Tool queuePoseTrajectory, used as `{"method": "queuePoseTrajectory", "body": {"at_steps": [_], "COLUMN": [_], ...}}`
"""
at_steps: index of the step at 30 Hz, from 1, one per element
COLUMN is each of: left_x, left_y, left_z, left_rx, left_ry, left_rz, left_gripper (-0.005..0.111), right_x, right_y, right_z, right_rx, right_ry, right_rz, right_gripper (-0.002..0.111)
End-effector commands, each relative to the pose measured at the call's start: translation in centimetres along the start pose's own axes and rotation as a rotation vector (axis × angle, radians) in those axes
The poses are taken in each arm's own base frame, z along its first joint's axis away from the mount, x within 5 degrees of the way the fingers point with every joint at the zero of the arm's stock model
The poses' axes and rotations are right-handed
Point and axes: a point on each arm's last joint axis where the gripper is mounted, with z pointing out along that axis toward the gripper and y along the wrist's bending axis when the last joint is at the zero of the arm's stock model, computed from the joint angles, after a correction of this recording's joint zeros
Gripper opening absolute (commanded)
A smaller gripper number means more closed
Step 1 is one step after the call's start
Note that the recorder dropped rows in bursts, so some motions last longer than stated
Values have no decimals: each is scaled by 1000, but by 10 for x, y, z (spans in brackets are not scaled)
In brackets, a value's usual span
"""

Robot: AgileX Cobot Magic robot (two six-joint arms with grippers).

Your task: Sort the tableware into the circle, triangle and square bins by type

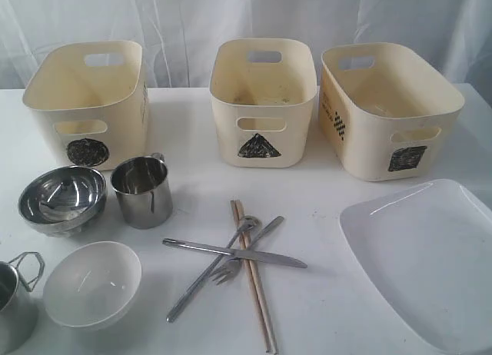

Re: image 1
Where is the steel cup with folding handle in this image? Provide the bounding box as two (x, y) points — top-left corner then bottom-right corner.
(1, 251), (45, 354)

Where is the stainless steel fork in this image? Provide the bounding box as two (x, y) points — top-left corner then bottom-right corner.
(210, 216), (285, 287)

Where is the cream bin with circle mark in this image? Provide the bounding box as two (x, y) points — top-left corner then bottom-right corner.
(22, 41), (148, 171)

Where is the stainless steel spoon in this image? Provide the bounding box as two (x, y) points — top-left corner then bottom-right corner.
(166, 215), (261, 323)

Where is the stainless steel bowl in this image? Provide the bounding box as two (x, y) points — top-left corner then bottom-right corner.
(18, 165), (108, 237)

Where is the wooden chopstick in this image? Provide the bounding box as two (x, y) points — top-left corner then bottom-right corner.
(230, 201), (271, 353)
(234, 200), (278, 353)

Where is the stainless steel knife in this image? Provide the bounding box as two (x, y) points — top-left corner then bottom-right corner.
(162, 238), (308, 269)

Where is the white square plate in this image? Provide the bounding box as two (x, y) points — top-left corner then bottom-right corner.
(339, 179), (491, 354)

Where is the cream bin with square mark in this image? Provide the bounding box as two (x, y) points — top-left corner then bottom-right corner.
(318, 42), (465, 181)

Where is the stainless steel mug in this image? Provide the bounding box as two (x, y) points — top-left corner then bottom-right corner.
(110, 152), (173, 229)

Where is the cream bin with triangle mark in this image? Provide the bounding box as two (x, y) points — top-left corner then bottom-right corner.
(209, 38), (317, 168)

